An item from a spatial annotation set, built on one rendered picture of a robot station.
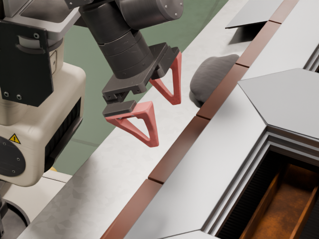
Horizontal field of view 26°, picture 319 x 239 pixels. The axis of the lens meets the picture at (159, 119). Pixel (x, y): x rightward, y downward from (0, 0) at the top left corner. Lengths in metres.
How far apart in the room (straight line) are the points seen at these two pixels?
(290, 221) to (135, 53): 0.52
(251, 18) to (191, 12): 1.41
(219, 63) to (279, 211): 0.43
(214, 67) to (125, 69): 0.68
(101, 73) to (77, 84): 1.37
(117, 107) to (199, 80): 0.65
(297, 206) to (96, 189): 0.37
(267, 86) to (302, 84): 0.06
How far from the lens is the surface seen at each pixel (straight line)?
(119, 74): 0.90
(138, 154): 1.37
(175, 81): 0.98
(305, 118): 1.21
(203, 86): 1.50
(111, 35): 0.88
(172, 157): 1.15
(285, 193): 1.32
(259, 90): 1.25
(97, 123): 2.50
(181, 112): 1.47
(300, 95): 1.26
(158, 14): 0.83
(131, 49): 0.89
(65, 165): 2.35
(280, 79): 1.29
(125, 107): 0.88
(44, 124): 1.28
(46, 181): 1.91
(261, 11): 1.75
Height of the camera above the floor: 1.62
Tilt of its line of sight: 40 degrees down
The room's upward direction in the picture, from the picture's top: straight up
